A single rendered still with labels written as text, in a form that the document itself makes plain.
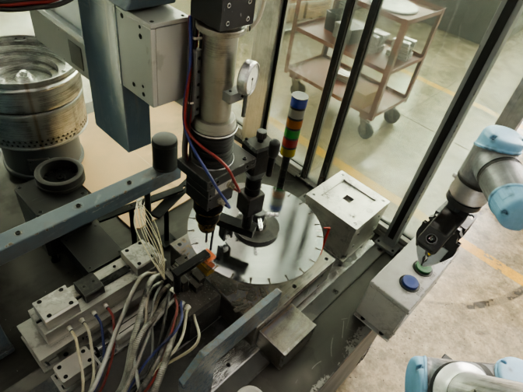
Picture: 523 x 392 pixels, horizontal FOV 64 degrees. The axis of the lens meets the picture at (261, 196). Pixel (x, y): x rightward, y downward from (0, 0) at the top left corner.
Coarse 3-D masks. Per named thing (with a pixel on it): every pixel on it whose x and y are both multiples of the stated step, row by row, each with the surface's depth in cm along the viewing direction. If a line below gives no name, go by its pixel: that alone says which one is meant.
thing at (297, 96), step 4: (296, 92) 112; (300, 92) 112; (292, 96) 110; (296, 96) 110; (300, 96) 110; (304, 96) 110; (308, 96) 111; (292, 100) 110; (296, 100) 109; (300, 100) 109; (304, 100) 109; (292, 104) 111; (296, 104) 110; (300, 104) 110; (304, 104) 110; (296, 108) 111; (300, 108) 111; (304, 108) 111
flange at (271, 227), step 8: (240, 216) 103; (256, 224) 100; (264, 224) 100; (272, 224) 102; (256, 232) 99; (264, 232) 100; (272, 232) 100; (248, 240) 98; (256, 240) 98; (264, 240) 98; (272, 240) 100
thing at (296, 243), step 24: (264, 192) 112; (288, 192) 113; (192, 216) 102; (288, 216) 106; (312, 216) 108; (192, 240) 96; (216, 240) 97; (240, 240) 98; (288, 240) 100; (312, 240) 102; (216, 264) 92; (240, 264) 93; (264, 264) 94; (288, 264) 95; (312, 264) 96
